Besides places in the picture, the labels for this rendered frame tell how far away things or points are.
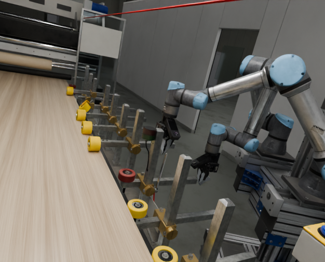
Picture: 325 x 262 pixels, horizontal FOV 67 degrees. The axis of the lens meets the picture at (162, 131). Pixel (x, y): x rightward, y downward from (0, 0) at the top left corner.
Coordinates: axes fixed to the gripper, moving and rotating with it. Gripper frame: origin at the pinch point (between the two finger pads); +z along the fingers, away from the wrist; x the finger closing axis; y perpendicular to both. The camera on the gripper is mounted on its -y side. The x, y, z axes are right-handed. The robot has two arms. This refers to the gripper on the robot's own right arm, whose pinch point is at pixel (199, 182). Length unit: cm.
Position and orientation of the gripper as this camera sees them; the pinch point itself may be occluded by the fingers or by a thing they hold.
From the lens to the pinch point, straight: 145.8
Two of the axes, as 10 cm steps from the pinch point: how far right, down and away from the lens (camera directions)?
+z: -2.1, 9.3, 3.0
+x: -4.2, -3.6, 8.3
